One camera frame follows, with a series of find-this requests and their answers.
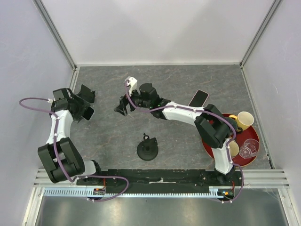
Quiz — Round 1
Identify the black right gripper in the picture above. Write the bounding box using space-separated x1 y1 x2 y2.
114 85 151 117

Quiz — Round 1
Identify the black phone clear case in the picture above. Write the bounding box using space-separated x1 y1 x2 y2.
82 107 95 121

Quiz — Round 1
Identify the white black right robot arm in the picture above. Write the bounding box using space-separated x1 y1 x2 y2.
114 80 238 186

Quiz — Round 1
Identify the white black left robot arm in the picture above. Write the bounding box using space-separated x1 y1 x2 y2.
38 85 103 185

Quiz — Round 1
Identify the black phone pink case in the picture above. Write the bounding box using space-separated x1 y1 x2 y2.
189 90 209 107

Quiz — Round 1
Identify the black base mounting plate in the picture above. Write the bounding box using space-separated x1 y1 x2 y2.
77 169 242 193

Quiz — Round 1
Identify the beige paper cup lower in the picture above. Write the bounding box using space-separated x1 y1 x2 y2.
229 140 239 158

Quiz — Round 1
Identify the beige paper cup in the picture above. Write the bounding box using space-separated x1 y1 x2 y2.
229 140 239 158
236 111 254 130

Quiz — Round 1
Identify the beige paper cup upper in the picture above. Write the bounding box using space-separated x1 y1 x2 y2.
236 111 254 130

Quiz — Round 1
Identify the red round tray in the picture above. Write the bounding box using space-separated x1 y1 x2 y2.
201 113 260 167

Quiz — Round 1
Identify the clear plastic cup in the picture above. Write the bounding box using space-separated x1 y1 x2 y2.
239 138 259 159

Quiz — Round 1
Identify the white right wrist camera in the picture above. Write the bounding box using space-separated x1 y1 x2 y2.
125 77 138 95

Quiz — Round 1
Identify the black round base mount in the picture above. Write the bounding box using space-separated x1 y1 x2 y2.
137 133 158 161

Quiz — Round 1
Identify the grey slotted cable duct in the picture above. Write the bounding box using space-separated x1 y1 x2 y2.
43 187 233 198

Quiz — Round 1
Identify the left aluminium frame post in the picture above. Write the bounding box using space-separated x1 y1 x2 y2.
33 0 77 71

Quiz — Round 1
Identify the aluminium frame post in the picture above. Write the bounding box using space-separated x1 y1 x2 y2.
33 0 77 71
239 0 282 68

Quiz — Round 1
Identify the right aluminium frame post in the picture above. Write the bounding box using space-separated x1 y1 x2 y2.
239 0 282 68

